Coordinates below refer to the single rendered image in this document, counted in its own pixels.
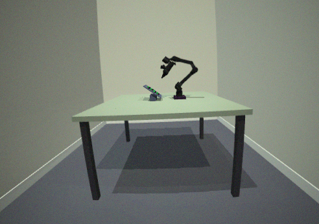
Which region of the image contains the blue switch panel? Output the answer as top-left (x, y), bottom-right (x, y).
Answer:
top-left (143, 85), bottom-right (161, 101)

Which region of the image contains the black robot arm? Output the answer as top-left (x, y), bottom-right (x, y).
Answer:
top-left (160, 56), bottom-right (198, 97)

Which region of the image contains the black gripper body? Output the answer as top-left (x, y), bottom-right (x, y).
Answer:
top-left (163, 65), bottom-right (171, 74)

